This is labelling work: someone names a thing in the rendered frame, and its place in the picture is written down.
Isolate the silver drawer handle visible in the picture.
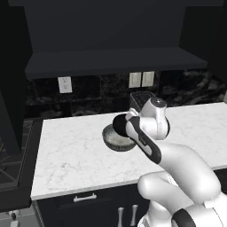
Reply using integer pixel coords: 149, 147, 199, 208
73, 192, 98, 204

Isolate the silver cabinet door handle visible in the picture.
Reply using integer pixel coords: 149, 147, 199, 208
130, 204, 139, 227
117, 207, 125, 227

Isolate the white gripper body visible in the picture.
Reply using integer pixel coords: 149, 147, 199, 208
127, 107, 141, 121

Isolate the dark drawer front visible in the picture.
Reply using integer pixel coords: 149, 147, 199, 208
55, 187, 115, 209

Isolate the dark open wall cabinet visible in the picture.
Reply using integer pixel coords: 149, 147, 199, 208
22, 0, 208, 81

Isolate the white wall power outlet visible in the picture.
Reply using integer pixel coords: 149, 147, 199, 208
57, 76, 74, 94

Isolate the black hob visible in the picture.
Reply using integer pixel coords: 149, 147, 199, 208
0, 118, 44, 214

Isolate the dark open cabinet door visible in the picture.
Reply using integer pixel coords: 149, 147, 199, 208
0, 0, 34, 157

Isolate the dark grey speckled bowl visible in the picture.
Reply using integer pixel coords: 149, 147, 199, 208
101, 123, 137, 153

